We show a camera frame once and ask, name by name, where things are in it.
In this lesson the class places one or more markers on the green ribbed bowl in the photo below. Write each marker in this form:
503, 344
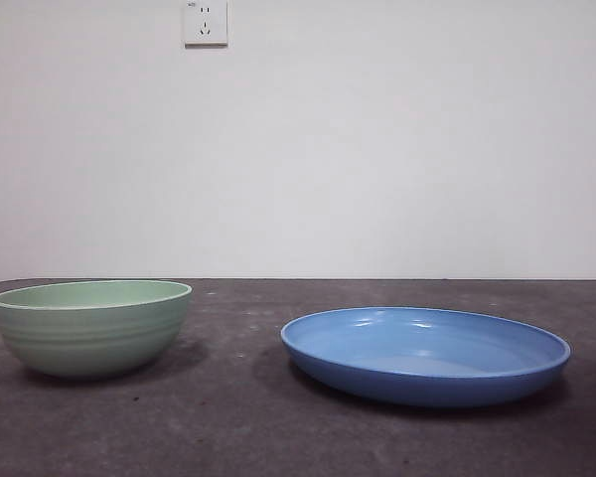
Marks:
89, 343

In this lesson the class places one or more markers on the white wall socket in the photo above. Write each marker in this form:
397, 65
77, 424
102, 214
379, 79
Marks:
206, 25

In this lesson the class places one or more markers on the blue round plate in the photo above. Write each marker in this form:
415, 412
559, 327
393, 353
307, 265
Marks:
427, 382

